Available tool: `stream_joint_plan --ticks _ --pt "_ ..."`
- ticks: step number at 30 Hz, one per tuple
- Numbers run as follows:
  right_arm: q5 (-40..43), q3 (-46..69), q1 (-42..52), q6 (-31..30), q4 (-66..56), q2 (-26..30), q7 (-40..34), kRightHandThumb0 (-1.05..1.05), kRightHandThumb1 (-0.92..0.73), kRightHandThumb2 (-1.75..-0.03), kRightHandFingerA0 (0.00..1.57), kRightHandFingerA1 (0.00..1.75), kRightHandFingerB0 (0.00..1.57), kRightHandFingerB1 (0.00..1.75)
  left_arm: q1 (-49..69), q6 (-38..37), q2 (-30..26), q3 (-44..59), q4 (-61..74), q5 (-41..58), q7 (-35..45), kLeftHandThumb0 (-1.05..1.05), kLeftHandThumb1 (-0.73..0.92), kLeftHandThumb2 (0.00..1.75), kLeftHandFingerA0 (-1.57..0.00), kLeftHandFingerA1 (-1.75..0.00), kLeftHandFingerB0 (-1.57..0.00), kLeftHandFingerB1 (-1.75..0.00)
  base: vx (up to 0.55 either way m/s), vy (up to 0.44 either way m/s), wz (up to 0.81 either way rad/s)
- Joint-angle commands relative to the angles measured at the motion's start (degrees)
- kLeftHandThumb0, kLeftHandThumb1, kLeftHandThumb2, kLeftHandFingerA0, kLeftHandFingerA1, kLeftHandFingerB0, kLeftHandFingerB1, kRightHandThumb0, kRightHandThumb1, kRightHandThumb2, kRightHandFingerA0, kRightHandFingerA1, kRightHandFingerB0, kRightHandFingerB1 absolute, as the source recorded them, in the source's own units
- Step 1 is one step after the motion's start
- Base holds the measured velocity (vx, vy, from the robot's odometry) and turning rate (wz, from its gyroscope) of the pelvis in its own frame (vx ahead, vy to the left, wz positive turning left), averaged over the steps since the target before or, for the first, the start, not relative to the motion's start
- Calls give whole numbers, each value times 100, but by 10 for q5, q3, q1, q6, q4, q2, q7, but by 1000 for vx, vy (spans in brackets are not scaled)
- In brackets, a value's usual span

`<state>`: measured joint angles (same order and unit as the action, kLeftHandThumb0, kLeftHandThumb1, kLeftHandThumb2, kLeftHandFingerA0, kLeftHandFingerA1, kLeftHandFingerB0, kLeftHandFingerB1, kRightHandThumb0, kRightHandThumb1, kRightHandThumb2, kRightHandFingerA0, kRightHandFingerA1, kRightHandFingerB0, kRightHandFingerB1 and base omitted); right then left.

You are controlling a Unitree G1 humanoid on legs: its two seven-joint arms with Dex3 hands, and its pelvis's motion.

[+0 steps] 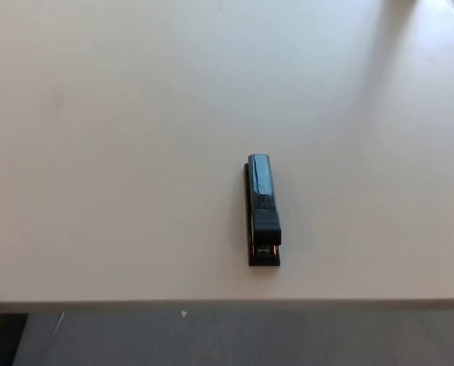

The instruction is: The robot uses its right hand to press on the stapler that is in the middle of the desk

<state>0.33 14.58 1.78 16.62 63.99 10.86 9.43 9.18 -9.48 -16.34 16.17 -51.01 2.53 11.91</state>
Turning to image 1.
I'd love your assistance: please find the black glossy stapler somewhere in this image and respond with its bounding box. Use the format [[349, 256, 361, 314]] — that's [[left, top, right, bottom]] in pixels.
[[243, 153, 283, 268]]

